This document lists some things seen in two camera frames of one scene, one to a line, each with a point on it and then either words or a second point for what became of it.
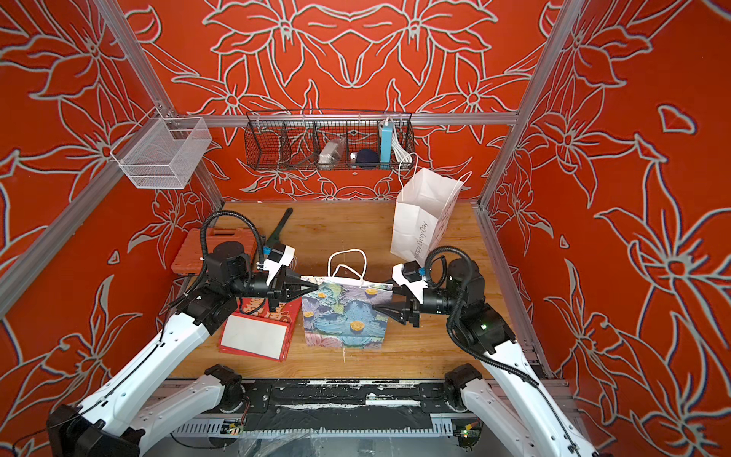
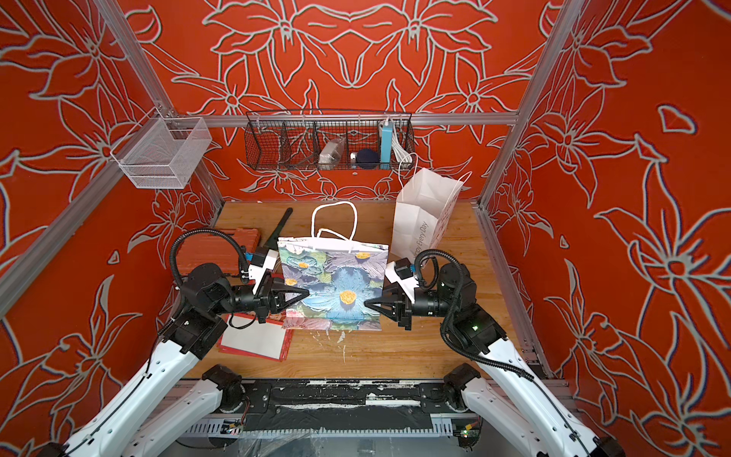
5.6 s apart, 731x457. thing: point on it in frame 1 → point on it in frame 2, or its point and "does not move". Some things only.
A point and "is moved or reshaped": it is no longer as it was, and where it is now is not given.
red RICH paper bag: x=257 y=336 does not move
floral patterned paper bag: x=340 y=314 is moved or reshaped
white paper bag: x=422 y=209 does not move
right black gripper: x=405 y=321 does not move
